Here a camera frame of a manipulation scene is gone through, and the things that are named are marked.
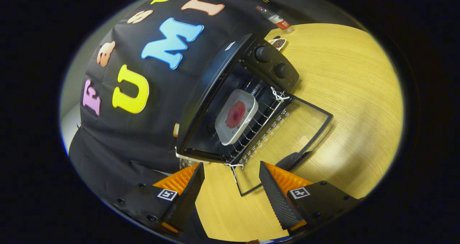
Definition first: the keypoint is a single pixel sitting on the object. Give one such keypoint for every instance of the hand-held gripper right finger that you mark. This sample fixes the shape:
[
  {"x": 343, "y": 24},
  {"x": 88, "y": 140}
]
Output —
[{"x": 276, "y": 197}]

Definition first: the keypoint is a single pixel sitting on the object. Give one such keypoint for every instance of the pink ham slice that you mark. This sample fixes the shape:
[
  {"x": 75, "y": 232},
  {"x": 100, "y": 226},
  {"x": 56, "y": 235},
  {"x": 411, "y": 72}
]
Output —
[{"x": 236, "y": 114}]

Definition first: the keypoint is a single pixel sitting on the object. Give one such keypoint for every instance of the toasted bread slice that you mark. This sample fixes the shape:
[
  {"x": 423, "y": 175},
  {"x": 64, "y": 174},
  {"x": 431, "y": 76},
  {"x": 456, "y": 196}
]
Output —
[{"x": 176, "y": 129}]

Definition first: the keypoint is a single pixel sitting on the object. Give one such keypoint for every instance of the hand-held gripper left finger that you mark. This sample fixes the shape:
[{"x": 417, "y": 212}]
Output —
[{"x": 187, "y": 201}]

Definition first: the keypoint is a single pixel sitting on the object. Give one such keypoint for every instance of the white divided dish with beans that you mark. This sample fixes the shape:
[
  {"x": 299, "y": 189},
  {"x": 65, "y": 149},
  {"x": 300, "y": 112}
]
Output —
[{"x": 278, "y": 43}]

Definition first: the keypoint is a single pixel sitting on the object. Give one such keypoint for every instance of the black toaster oven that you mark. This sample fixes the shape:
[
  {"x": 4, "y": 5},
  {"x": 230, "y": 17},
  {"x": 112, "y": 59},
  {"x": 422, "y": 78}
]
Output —
[{"x": 266, "y": 53}]

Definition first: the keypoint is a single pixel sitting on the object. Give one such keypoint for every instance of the clear bottle with red label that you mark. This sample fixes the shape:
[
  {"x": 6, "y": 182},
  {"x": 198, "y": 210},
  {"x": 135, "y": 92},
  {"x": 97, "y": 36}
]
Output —
[{"x": 276, "y": 20}]

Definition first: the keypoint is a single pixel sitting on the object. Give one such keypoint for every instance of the white rectangular food tray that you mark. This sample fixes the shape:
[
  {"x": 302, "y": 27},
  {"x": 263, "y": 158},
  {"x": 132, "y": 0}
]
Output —
[{"x": 230, "y": 134}]

